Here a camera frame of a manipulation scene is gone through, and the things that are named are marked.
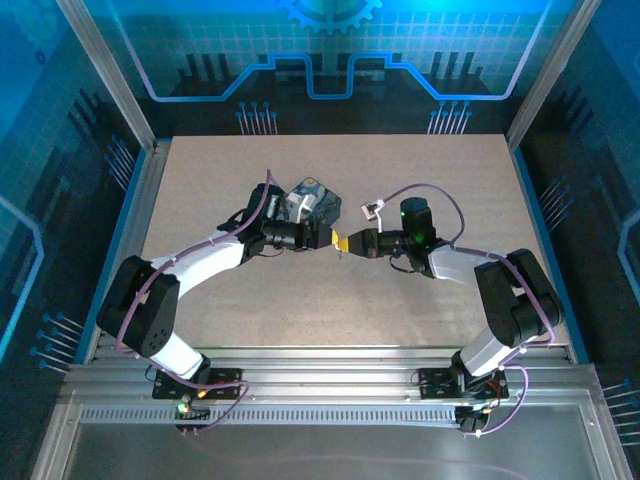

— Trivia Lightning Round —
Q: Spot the aluminium mounting rail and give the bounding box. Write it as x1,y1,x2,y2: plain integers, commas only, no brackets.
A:
62,344,594,409

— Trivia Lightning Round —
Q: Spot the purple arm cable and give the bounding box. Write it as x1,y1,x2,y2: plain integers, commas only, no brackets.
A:
379,182,557,437
114,168,250,436

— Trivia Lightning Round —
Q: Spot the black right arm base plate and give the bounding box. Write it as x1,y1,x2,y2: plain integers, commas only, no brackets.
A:
417,366,510,401

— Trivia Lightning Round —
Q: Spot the dark tin box painting print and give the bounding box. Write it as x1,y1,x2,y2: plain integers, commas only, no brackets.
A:
284,176,344,227

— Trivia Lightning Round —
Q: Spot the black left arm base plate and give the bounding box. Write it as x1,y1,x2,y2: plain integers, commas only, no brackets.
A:
151,367,245,401

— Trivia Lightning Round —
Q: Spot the slotted grey cable duct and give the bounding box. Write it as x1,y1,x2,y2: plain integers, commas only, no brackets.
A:
79,407,464,426

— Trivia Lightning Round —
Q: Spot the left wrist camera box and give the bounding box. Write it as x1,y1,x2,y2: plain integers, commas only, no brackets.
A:
283,191,312,224

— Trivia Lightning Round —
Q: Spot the aluminium frame post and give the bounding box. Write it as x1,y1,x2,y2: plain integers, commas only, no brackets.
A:
505,0,604,149
55,0,157,151

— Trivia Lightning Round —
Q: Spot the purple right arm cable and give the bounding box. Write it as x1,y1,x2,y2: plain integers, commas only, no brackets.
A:
379,182,557,437

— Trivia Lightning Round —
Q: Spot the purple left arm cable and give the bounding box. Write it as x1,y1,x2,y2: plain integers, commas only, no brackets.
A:
114,168,250,436

